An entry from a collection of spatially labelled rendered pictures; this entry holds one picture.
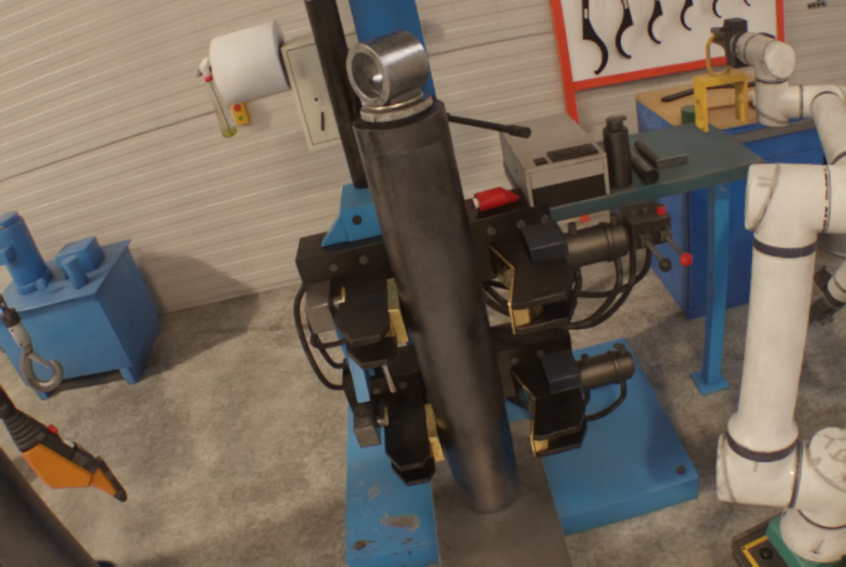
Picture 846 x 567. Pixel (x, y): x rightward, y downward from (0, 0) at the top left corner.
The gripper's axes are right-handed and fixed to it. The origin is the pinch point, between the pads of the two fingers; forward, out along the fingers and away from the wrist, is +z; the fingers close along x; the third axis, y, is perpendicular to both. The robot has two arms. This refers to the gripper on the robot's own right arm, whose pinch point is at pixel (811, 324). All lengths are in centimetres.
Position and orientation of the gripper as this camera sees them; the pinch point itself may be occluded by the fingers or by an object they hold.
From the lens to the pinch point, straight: 207.0
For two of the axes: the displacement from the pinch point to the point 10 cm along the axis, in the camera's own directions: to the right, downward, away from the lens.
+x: 9.2, -2.4, 3.0
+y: 3.8, 7.0, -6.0
